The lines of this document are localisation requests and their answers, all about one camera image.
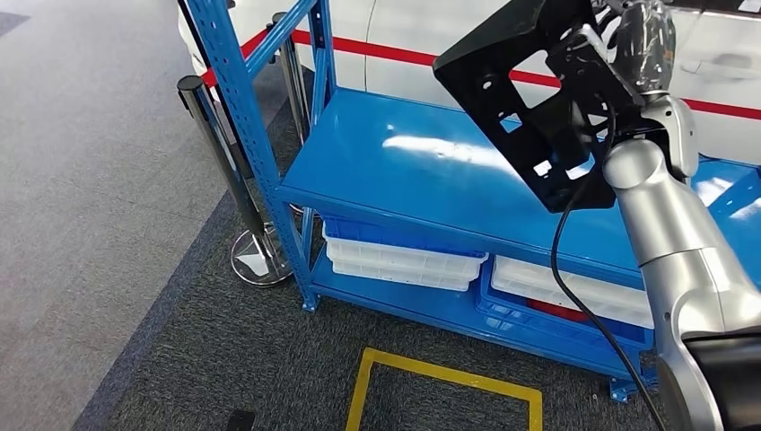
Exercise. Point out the red barrier belt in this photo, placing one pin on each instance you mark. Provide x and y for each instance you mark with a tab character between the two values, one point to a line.
255	44
380	50

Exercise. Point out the white plastic crate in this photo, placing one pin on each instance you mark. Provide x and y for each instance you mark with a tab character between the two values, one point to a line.
404	279
404	257

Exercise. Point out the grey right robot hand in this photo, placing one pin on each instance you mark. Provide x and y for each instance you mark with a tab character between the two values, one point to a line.
645	47

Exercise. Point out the black plastic panel part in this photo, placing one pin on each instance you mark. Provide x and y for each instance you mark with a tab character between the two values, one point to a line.
505	59

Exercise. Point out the red object under bin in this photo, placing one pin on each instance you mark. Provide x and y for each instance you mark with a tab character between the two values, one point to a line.
553	312

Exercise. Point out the large white plastic bin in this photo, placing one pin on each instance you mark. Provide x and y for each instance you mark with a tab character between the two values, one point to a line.
535	282

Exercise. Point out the chrome stanchion post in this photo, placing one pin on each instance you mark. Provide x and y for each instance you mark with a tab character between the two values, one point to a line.
261	268
291	71

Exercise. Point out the yellow floor tape square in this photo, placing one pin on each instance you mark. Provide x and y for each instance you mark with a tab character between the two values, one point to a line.
446	375

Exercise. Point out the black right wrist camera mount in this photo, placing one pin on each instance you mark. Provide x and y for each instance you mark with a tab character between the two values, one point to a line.
588	89

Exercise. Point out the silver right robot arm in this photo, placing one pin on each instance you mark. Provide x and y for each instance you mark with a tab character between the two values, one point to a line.
672	238

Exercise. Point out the blue metal shelf rack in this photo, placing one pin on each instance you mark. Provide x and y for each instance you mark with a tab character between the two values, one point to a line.
416	178

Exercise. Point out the white car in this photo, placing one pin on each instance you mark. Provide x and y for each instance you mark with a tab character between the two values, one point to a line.
416	24

